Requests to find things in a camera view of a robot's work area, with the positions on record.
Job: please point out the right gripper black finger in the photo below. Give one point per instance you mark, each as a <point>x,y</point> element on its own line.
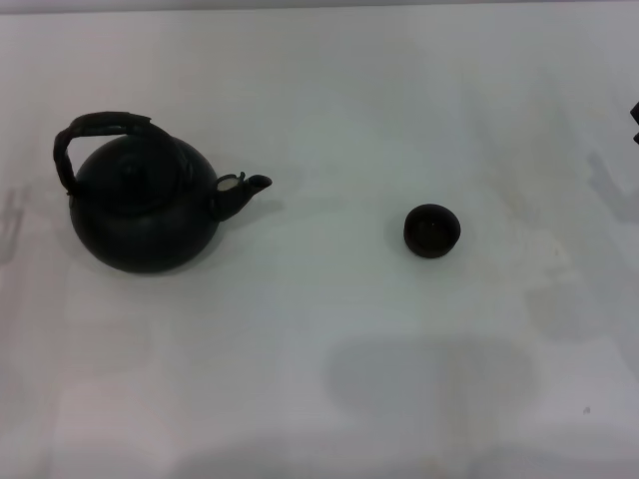
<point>636,112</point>

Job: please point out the small dark brown teacup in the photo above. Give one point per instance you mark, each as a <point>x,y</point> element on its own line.
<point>432,229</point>

